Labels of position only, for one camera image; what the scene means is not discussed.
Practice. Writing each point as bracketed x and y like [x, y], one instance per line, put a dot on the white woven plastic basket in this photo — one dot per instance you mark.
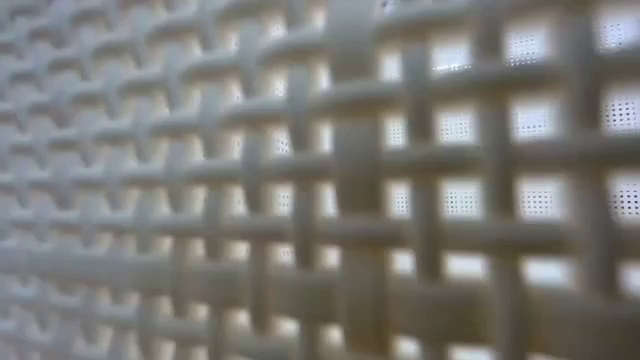
[350, 150]

